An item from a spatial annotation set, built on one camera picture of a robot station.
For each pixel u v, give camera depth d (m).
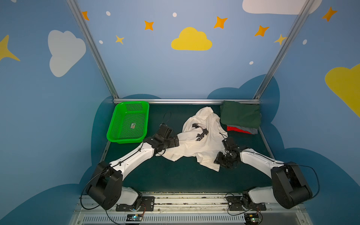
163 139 0.65
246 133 1.01
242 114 1.07
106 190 0.41
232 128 1.02
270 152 1.00
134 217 0.71
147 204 0.74
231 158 0.69
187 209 0.73
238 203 0.74
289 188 0.43
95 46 0.84
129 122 1.11
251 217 0.72
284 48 0.85
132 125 1.08
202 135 1.02
